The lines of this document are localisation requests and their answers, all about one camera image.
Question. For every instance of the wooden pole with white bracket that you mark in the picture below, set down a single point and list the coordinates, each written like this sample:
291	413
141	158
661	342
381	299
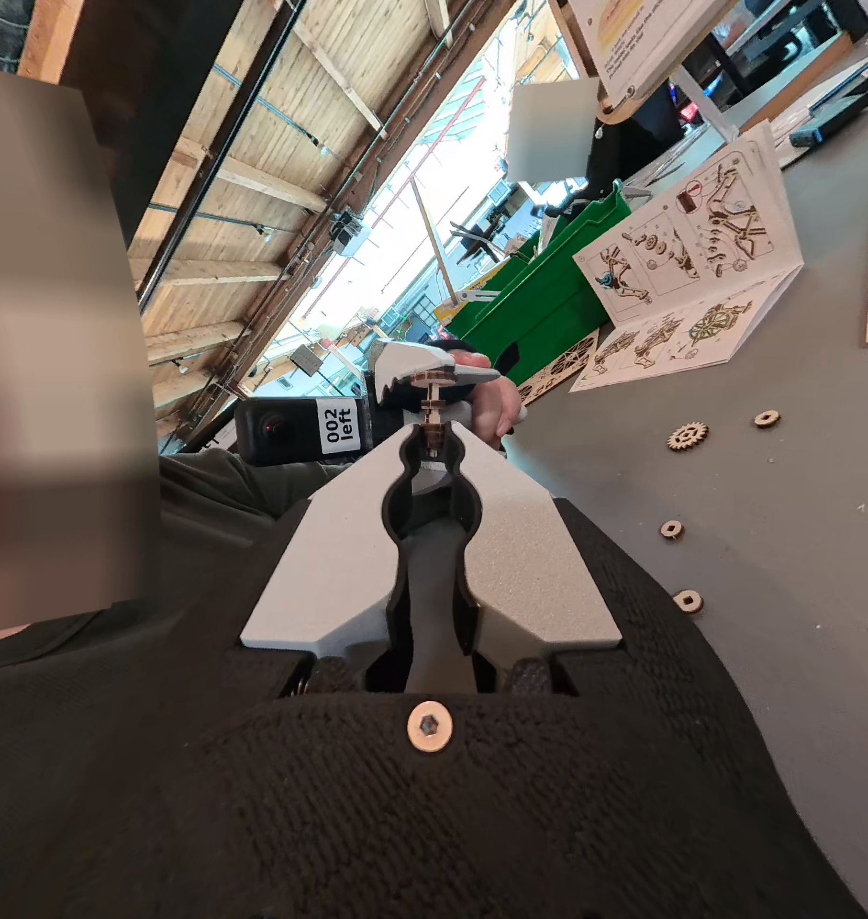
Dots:
434	244

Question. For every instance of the person's left hand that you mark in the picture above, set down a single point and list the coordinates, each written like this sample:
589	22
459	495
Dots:
502	409

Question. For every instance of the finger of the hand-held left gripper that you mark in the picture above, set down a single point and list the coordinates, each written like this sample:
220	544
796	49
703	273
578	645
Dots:
405	357
477	374

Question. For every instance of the wooden sheet with wheel parts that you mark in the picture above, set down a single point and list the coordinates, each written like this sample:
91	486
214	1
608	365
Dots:
549	377

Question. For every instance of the round wooden washer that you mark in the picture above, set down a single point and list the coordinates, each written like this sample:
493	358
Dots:
759	418
664	530

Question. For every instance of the instruction booklet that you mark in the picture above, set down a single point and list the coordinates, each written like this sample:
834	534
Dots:
692	323

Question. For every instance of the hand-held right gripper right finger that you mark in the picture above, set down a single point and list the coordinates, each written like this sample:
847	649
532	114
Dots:
541	567

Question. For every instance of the wooden link with peg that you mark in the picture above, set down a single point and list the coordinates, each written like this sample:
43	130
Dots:
696	607

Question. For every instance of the instruction board on easel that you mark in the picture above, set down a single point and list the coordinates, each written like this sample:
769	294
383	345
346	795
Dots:
649	43

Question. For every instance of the wooden axle assembly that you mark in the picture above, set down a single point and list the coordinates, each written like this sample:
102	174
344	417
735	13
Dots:
430	409

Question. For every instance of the black and blue device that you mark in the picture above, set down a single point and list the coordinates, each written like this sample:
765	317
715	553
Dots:
829	118

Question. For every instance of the person's left forearm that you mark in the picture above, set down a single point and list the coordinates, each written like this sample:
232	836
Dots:
219	481

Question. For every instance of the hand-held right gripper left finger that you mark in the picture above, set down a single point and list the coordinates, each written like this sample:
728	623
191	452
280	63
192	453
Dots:
333	567

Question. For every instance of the small wooden gear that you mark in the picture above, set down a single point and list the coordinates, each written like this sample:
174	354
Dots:
682	444

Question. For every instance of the large green plastic bin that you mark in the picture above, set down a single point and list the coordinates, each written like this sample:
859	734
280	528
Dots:
541	287

